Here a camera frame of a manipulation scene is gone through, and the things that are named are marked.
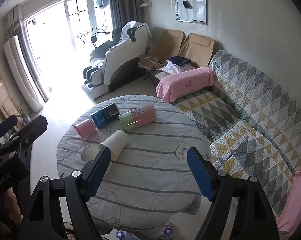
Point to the pink and green bottle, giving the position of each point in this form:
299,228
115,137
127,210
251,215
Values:
140,117

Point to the white towel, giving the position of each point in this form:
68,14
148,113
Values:
140,27

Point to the pink towel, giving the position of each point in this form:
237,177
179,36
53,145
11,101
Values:
183,82

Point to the potted green plant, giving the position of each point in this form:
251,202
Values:
23,113

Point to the white wall device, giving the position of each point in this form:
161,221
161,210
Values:
145,4

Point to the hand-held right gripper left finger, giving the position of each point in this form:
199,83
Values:
96,175

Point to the white standing air conditioner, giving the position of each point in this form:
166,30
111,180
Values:
20,72

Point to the pink plastic cup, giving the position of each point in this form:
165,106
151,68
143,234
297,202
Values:
85,128

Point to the person's left hand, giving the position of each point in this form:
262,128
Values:
13,205

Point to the grey striped quilted table cover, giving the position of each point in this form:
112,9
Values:
145,180

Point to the small folding table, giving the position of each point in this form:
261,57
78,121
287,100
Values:
149,62

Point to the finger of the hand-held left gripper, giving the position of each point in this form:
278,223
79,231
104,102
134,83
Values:
34,130
4,127

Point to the white patterned pillow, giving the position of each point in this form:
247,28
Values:
176,68

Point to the white massage chair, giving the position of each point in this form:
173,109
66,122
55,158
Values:
118,60

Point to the grey curtain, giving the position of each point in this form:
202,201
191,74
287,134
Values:
125,2
28,55

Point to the triangle patterned quilted sofa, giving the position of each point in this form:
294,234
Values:
240,120

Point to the pink cloth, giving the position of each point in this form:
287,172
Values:
295,200

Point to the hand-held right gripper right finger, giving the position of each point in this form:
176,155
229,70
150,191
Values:
200,176

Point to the beige folding chair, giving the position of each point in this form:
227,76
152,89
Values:
168,42
198,47

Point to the glass balcony door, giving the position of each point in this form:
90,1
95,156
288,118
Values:
88,12

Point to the wall whiteboard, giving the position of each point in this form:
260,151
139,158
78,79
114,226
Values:
191,8

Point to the dark folded cloth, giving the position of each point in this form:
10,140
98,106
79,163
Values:
179,60

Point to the blue and black canister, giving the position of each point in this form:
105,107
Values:
106,115

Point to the purple flower slipper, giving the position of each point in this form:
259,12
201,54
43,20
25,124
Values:
120,235
167,230

